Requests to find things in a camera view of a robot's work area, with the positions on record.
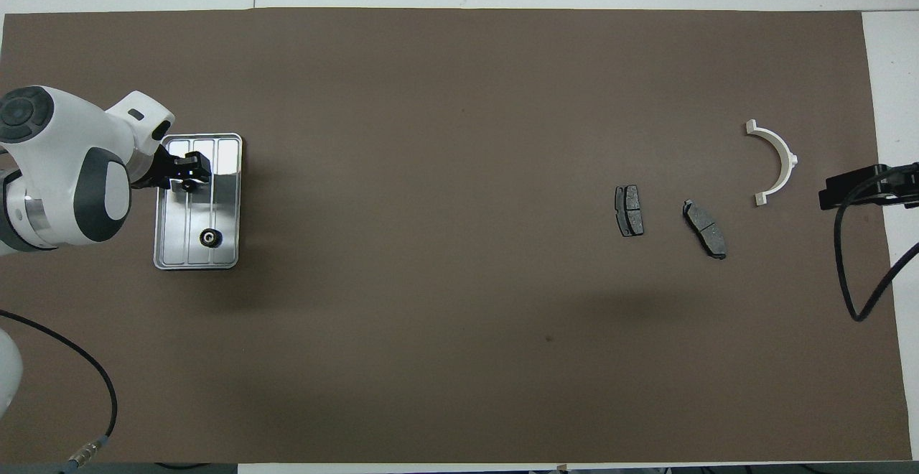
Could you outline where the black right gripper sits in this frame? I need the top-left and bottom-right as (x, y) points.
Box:
(818, 162), (919, 211)

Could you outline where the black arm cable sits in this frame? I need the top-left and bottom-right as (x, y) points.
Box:
(832, 164), (919, 323)
(0, 308), (120, 472)

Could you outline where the long dark brake pad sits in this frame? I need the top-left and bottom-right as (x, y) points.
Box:
(681, 199), (729, 261)

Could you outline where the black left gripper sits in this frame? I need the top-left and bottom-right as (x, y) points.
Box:
(131, 145), (215, 192)

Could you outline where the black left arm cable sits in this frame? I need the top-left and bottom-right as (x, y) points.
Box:
(0, 308), (120, 472)

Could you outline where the silver metal tray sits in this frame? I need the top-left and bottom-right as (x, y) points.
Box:
(153, 133), (244, 271)

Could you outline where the brown table mat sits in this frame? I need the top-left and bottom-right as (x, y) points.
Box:
(0, 7), (913, 465)

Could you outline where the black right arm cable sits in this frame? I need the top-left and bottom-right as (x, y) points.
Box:
(832, 164), (919, 323)

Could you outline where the short dark brake pad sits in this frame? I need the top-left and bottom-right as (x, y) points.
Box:
(615, 184), (646, 238)

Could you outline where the white semicircular bracket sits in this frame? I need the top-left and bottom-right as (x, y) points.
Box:
(745, 119), (801, 207)

